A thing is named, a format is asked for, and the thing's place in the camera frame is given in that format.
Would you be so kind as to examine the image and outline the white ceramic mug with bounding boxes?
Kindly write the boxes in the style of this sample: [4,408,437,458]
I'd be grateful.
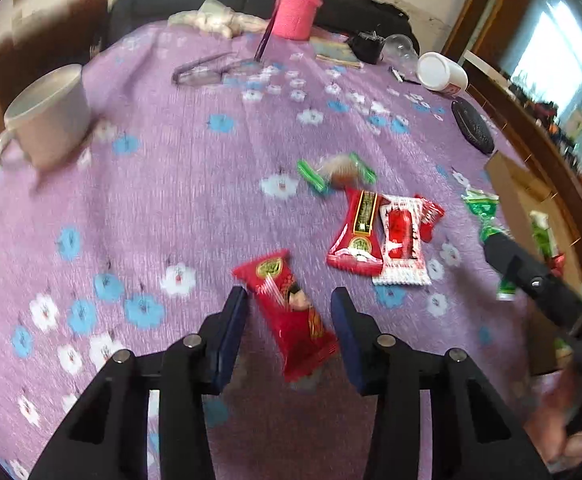
[0,64,92,171]

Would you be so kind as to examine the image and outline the purple pen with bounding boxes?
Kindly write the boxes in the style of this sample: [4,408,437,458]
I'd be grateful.
[253,12,278,63]

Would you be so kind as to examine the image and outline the small black box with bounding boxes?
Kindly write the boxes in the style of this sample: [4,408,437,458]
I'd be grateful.
[348,31,387,65]

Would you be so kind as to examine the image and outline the small metal clipper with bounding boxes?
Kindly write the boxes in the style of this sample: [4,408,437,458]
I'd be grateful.
[388,66,422,86]

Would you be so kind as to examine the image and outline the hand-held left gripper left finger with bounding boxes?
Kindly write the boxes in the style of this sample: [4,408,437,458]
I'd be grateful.
[28,286,250,480]

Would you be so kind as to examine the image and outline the purple floral tablecloth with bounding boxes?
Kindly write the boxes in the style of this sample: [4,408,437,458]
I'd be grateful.
[0,22,582,480]

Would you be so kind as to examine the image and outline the white plastic jar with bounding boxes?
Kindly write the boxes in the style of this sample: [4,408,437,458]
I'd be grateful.
[416,51,469,97]

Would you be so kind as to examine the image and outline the dark sofa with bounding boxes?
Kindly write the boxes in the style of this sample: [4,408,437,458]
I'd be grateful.
[107,0,414,56]

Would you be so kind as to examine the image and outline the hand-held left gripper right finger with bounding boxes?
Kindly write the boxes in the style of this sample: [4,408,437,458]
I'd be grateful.
[330,286,554,480]

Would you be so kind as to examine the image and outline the white red sausage packet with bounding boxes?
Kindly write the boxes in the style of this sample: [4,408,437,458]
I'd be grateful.
[372,195,432,287]

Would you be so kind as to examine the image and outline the cardboard box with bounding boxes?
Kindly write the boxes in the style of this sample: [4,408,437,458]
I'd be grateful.
[485,152,582,376]

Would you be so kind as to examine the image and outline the clear green candy wrapper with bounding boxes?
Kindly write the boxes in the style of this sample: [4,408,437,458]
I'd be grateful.
[461,187,517,303]

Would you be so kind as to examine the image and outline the black oval case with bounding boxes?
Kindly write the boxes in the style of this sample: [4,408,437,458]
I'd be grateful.
[451,99,495,155]

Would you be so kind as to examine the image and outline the pink knit sleeved bottle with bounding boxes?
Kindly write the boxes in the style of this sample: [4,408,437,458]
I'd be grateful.
[272,0,326,41]

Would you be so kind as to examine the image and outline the dark framed eyeglasses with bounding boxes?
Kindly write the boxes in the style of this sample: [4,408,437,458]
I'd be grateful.
[172,51,259,86]

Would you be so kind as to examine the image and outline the wooden glass cabinet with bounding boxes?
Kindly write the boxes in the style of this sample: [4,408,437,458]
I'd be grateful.
[441,0,582,281]

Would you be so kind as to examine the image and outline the person's right hand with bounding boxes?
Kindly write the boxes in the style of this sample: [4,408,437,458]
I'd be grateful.
[525,371,582,463]

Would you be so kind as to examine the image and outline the yellow green booklet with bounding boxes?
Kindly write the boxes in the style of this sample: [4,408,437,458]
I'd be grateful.
[315,37,364,68]

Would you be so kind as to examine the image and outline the small red packet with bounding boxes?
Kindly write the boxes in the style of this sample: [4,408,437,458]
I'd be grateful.
[416,196,446,242]

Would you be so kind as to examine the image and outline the brown candy green twist wrapper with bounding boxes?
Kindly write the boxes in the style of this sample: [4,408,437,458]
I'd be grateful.
[296,152,378,196]

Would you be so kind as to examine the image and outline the brown upholstered chair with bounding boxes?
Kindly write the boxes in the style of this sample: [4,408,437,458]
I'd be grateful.
[0,0,109,126]

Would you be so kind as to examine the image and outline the red snack packet gold label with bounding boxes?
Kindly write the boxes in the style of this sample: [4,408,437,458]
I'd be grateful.
[325,187,389,277]
[232,249,341,383]

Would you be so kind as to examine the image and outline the white cloth gloves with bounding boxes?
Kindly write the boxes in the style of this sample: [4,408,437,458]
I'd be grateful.
[167,0,267,38]

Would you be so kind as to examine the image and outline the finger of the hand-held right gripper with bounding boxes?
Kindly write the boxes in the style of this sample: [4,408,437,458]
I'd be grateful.
[481,232,579,331]

